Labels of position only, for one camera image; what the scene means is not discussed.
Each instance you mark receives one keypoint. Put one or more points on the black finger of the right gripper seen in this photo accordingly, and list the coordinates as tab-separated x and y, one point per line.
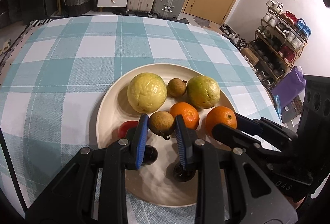
234	138

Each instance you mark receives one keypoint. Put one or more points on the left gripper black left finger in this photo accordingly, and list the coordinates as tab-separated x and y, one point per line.
91	187

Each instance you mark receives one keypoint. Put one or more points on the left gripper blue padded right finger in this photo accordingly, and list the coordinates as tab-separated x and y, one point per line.
231	187

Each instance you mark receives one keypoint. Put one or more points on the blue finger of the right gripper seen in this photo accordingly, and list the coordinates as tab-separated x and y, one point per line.
278	136

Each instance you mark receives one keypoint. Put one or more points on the orange tangerine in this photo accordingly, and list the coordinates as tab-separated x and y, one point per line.
220	114
189	113

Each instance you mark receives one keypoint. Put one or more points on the green-yellow guava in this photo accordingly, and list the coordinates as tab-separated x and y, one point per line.
203	92

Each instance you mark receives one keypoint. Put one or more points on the dark plum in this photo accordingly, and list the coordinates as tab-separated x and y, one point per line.
150	155
181	173

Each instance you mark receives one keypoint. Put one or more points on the brown longan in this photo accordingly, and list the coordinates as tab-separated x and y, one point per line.
176	87
162	124

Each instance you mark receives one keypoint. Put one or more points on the red tomato small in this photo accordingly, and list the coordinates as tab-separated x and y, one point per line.
124	127

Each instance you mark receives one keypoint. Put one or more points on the yellow guava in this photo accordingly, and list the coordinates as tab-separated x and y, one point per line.
146	93

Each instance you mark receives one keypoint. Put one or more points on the purple bag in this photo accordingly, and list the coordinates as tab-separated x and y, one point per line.
290	86

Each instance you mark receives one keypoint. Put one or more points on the shoe rack with shoes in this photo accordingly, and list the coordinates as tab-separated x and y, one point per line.
279	42

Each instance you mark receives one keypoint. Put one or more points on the teal checked tablecloth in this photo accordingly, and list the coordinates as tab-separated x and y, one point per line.
51	94

